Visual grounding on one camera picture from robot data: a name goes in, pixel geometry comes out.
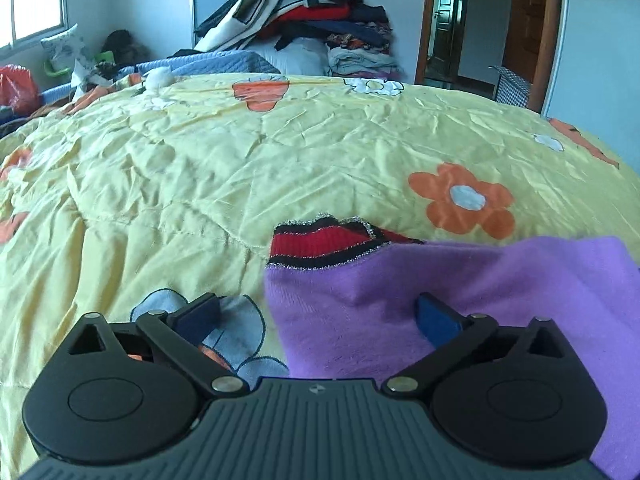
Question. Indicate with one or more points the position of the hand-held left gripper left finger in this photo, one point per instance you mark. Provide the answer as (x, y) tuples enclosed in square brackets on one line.
[(196, 316)]

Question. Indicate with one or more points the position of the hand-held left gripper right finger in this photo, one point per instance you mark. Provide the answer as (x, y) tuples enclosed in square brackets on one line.
[(440, 321)]

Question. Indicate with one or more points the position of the purple sweater with striped trim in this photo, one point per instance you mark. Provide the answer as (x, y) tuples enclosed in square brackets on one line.
[(500, 285)]

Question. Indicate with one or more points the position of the pile of clothes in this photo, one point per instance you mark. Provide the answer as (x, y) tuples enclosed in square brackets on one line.
[(310, 10)]

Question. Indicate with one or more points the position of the yellow floral quilt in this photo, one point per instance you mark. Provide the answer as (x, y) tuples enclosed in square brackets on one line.
[(225, 160)]

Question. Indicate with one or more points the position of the white plush ball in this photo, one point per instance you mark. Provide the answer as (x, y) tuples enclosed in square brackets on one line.
[(159, 80)]

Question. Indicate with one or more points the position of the checkered hamper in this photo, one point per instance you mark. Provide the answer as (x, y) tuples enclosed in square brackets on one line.
[(512, 87)]

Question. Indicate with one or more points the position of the blue quilted blanket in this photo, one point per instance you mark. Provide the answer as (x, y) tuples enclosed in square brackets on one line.
[(215, 62)]

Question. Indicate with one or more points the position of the dark plush toy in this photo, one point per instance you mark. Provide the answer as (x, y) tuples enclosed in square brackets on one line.
[(125, 47)]

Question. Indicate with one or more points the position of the white pillow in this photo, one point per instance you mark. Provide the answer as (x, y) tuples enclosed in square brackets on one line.
[(300, 57)]

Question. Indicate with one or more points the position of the green plastic item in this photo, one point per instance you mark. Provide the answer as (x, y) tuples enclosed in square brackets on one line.
[(55, 70)]

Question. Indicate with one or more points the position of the red plastic bag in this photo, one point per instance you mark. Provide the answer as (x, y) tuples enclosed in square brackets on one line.
[(17, 90)]

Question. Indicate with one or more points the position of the floral cushion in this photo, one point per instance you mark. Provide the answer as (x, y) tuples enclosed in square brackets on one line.
[(65, 47)]

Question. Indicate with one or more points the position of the floral glass wardrobe door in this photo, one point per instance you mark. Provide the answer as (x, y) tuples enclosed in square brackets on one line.
[(595, 60)]

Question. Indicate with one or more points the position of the white framed board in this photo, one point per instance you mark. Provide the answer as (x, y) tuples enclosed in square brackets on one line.
[(210, 5)]

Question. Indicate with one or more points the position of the wooden door frame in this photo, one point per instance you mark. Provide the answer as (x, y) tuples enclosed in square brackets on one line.
[(425, 20)]

